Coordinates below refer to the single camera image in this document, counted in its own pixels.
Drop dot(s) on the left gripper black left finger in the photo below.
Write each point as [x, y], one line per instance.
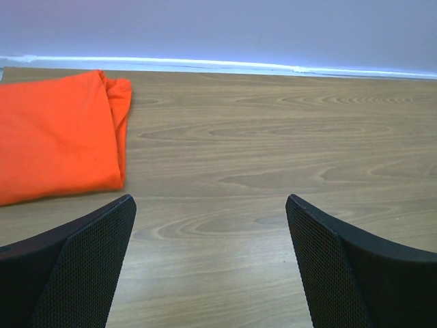
[67, 276]

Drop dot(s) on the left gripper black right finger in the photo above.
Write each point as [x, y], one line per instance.
[352, 278]

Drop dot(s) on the folded orange t-shirt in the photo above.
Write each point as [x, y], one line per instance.
[63, 136]

